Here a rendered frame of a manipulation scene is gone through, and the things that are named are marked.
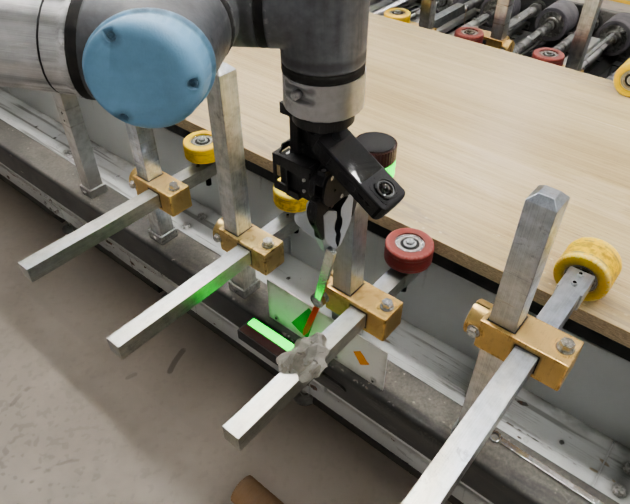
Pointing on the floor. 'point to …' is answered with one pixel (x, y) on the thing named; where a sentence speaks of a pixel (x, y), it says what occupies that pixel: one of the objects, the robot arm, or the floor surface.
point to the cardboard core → (252, 493)
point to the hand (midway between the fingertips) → (334, 247)
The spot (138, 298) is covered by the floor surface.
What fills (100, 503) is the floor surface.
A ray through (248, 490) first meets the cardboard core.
